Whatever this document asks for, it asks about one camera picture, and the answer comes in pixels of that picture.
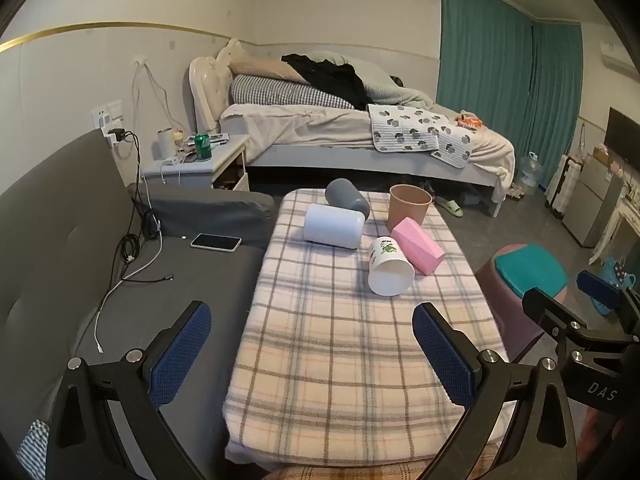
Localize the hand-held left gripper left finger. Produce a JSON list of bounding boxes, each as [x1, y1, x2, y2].
[[46, 300, 213, 480]]

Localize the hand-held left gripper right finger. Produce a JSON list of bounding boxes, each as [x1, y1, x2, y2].
[[411, 302, 593, 480]]

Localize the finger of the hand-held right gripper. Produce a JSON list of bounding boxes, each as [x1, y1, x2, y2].
[[576, 269, 640, 336], [521, 287, 623, 358]]

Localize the white cup with green print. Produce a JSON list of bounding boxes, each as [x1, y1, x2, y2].
[[367, 236, 416, 297]]

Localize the pink cup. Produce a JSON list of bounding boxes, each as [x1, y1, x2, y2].
[[391, 217, 446, 276]]

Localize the brown cup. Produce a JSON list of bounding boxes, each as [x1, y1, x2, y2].
[[387, 184, 433, 233]]

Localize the plain white cup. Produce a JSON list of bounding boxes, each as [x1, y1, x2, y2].
[[303, 203, 366, 251]]

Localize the grey cup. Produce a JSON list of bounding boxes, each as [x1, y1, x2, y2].
[[325, 178, 372, 221]]

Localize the blue bag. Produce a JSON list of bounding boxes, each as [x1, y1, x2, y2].
[[596, 255, 639, 317]]

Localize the mauve plastic stool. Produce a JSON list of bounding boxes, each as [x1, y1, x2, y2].
[[475, 243, 572, 362]]

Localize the teal seat cushion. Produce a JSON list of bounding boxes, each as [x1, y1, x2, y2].
[[493, 245, 570, 294]]

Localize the grey cabinet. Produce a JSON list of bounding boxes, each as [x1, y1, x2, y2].
[[562, 154, 629, 249]]

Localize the white smartphone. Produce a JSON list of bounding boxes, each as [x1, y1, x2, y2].
[[190, 233, 243, 252]]

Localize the plaid tablecloth table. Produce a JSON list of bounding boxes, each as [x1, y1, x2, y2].
[[222, 189, 508, 467]]

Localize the large water bottle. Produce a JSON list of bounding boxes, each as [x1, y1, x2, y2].
[[515, 151, 544, 196]]

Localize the green slipper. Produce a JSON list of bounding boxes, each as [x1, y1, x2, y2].
[[434, 197, 465, 218]]

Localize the black television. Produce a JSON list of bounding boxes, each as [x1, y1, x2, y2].
[[604, 107, 640, 169]]

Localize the grey sofa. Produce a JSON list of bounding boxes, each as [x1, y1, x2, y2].
[[0, 128, 277, 480]]

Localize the striped cloth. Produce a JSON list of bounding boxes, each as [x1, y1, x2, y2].
[[17, 419, 51, 472]]

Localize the white nightstand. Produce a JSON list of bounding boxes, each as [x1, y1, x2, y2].
[[144, 134, 251, 192]]

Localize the printed quilted mat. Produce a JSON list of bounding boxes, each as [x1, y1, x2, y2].
[[367, 103, 477, 169]]

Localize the white air conditioner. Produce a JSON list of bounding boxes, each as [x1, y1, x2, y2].
[[600, 41, 637, 69]]

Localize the green curtain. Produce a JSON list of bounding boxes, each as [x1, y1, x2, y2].
[[436, 0, 585, 189]]

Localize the bed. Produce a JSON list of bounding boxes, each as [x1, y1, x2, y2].
[[189, 39, 516, 218]]

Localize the white padded headboard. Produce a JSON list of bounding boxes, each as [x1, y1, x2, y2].
[[189, 55, 234, 134]]

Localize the pale green duvet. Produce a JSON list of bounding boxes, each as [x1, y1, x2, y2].
[[300, 50, 437, 109]]

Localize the checked pillow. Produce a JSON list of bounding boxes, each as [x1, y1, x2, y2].
[[230, 74, 357, 110]]

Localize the beige pillow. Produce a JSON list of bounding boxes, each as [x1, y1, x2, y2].
[[227, 59, 302, 84]]

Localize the black clothes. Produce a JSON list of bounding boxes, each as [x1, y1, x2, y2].
[[281, 53, 375, 111]]

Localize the white charging cable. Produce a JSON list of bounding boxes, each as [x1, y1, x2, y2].
[[94, 220, 164, 356]]

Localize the black charging cable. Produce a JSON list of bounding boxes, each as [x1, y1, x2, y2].
[[112, 132, 174, 286]]

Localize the white wall socket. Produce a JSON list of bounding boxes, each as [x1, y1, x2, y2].
[[91, 101, 125, 134]]

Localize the white hanging cable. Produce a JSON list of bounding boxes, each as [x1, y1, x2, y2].
[[131, 58, 184, 132]]

